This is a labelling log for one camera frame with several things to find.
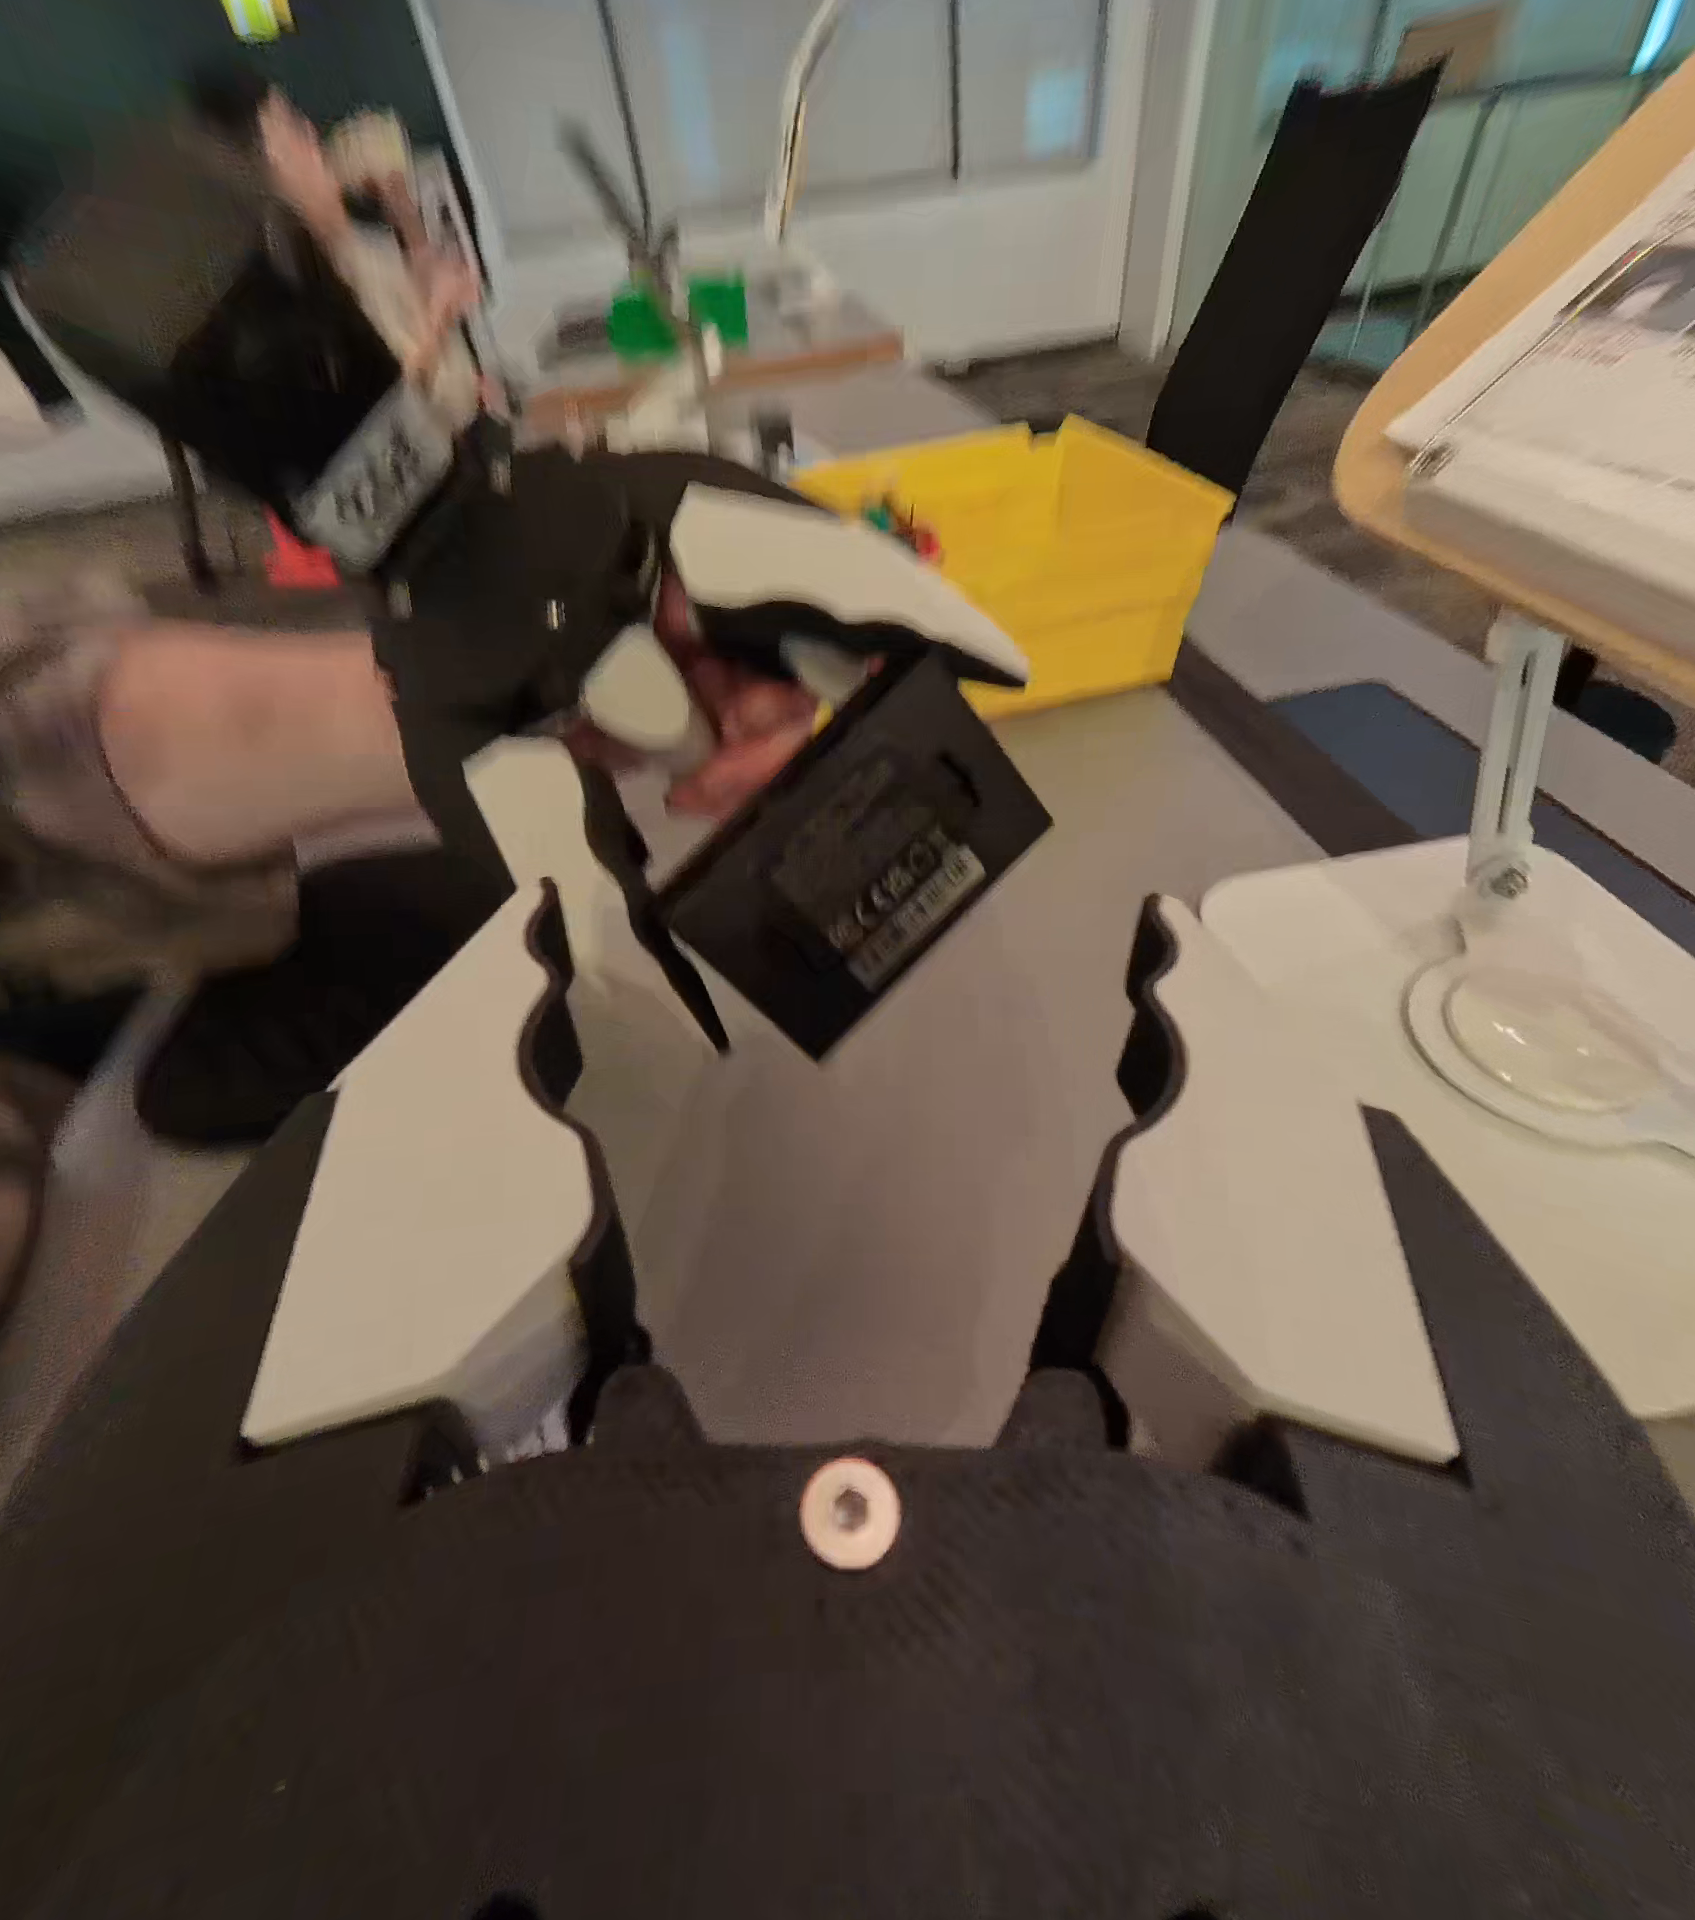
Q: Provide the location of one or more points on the person's left forearm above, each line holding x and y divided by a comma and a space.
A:
232, 751

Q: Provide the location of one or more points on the green plastic bin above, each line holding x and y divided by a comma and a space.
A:
647, 320

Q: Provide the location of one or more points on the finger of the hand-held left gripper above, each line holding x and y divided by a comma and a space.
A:
832, 577
533, 811

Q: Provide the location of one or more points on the red storage bin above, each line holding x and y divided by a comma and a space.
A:
294, 556

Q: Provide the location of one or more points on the black network switch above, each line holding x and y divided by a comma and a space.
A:
863, 855

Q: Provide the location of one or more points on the white document stand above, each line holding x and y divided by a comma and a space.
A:
1612, 1276

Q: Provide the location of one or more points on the wooden edged table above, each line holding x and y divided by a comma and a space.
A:
727, 361

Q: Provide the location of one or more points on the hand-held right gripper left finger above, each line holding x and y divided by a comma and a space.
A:
426, 1199

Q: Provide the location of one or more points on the wooden document board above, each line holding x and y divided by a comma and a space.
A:
1476, 317

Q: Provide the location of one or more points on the printed instruction sheet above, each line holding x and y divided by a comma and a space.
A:
1689, 374

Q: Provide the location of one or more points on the person's left hand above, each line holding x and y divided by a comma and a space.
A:
743, 729

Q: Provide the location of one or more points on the yellow plastic bin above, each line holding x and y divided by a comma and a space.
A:
1073, 573

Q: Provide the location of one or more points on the black panel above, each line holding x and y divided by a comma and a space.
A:
1299, 287

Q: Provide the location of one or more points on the black office chair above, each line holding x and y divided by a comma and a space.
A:
145, 257

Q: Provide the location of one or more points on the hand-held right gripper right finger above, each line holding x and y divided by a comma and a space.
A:
1269, 1231

